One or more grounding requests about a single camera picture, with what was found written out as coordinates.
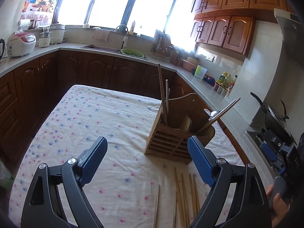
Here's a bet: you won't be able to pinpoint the plain wooden chopstick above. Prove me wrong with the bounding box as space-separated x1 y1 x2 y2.
158 64 167 125
196 98 241 134

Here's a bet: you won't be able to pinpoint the steel spoon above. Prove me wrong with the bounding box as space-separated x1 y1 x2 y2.
209 111 220 120

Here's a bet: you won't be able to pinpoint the kitchen sink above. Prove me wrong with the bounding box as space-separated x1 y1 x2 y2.
81 45 147 60

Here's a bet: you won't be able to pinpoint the kitchen faucet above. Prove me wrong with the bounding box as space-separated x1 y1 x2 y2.
114 24 129 50

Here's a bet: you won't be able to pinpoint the person's right hand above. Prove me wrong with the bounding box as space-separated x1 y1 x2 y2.
272 193 290 228

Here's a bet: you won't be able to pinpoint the black wok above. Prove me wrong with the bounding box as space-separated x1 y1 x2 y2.
250 92 297 146

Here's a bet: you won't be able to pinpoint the white dotted tablecloth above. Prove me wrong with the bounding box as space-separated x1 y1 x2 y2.
9 84 245 228

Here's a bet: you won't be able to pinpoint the spice jars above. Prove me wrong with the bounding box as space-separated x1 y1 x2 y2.
213 82 230 98

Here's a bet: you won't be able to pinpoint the oil bottles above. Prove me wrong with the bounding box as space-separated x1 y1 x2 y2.
217 72 238 92

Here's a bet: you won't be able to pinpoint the wooden utensil holder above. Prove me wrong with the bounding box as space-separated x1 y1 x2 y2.
144 93 215 164

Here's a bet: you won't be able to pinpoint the lower wooden cabinets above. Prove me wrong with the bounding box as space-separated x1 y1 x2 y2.
0 50 250 172

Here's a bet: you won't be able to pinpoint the wooden cabinets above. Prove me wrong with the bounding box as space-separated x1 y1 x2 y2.
191 0 293 56
0 50 250 172

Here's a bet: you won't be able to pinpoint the clear jug green lid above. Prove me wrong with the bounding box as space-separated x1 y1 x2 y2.
194 65 207 80

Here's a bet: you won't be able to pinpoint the range hood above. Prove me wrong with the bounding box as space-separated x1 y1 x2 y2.
274 8 303 68

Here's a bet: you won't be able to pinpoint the pink container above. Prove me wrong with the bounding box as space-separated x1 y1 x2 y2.
182 57 199 72

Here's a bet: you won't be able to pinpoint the upper wooden cabinets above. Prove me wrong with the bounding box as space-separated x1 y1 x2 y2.
191 0 293 56

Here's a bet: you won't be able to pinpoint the white red rice cooker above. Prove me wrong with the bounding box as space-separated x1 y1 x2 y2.
7 32 36 58

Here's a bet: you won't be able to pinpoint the steel electric kettle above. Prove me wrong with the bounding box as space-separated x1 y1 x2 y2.
0 39 5 60

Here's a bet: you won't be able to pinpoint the small white cooker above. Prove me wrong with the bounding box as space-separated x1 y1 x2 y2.
38 27 54 48

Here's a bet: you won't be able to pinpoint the dish rack with boards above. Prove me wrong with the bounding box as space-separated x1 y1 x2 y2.
151 30 174 60

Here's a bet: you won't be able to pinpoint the tall white cooker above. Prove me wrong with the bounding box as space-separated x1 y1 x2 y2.
49 24 65 44

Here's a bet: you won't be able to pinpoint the green colander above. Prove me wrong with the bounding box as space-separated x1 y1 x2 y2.
121 49 145 58

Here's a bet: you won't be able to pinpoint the pink hanging cloth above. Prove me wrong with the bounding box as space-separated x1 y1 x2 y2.
92 29 111 42

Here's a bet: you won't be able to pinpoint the paper towel roll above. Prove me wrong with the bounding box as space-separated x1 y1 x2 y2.
18 19 31 31

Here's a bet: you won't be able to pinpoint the yellow detergent bottle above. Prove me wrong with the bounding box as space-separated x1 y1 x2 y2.
129 21 135 35

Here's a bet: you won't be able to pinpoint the tropical fruit poster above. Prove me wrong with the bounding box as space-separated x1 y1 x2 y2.
20 0 58 27

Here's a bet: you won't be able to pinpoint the wall power outlet strip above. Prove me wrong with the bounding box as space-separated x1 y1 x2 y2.
206 55 217 62

